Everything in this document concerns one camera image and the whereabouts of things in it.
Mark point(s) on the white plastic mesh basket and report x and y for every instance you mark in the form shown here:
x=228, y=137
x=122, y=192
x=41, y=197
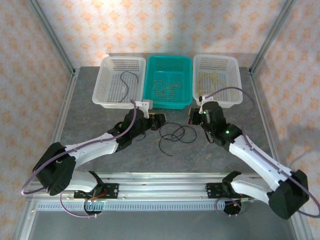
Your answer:
x=110, y=82
x=217, y=65

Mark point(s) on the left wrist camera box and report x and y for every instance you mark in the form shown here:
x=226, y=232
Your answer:
x=147, y=105

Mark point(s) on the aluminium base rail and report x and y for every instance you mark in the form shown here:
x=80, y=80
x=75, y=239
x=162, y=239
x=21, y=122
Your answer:
x=160, y=190

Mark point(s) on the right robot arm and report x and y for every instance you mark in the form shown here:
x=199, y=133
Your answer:
x=257, y=160

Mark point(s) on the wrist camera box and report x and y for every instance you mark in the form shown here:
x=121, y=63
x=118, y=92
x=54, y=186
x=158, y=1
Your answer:
x=147, y=105
x=203, y=98

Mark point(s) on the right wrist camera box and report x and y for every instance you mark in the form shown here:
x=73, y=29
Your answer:
x=203, y=98

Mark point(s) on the teal plastic mesh basket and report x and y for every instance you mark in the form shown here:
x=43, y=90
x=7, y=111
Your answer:
x=175, y=67

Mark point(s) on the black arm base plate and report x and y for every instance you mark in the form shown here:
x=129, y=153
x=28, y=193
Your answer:
x=212, y=191
x=112, y=191

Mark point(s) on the aluminium side rail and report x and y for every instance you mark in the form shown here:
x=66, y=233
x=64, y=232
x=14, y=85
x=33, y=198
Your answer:
x=61, y=125
x=260, y=100

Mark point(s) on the aluminium frame post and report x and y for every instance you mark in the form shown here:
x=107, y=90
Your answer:
x=273, y=32
x=50, y=32

